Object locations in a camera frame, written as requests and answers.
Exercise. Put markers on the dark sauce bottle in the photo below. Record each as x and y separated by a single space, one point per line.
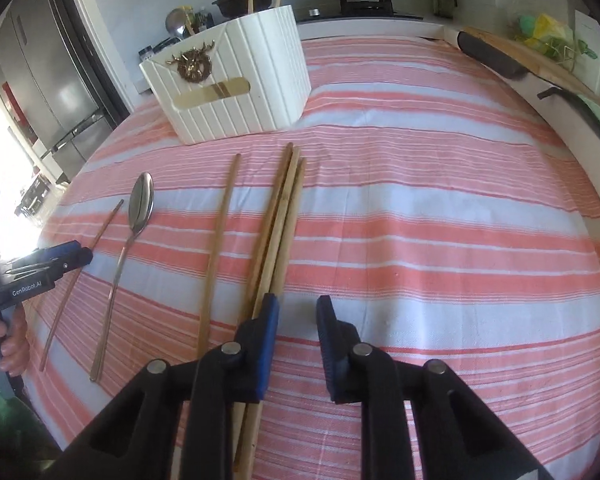
202 17

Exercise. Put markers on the grey refrigerator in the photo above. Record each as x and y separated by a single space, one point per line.
45 75

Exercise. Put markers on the small silver spoon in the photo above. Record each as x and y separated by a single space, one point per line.
177 20

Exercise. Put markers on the white ribbed utensil holder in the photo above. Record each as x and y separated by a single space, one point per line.
260 85

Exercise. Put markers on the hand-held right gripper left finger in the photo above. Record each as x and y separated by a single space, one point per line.
266 340

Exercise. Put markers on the person's left hand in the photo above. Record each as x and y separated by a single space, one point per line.
17 352

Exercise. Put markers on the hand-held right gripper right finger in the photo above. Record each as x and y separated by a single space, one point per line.
332 355

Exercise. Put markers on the white knife block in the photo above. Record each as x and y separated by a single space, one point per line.
592 45

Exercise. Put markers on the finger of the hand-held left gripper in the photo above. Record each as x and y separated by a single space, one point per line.
60 249
77 259

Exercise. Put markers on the wooden cutting board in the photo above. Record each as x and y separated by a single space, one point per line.
535 57

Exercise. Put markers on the black gas hob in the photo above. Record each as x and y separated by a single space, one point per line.
360 9

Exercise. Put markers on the black padded bar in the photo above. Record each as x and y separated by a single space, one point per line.
490 55

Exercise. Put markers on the green and yellow plastic bags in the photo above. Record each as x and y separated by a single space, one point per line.
540 27

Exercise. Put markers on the person's green clothing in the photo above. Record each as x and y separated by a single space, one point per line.
10 435

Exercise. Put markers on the spice jar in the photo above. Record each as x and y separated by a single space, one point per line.
146 53

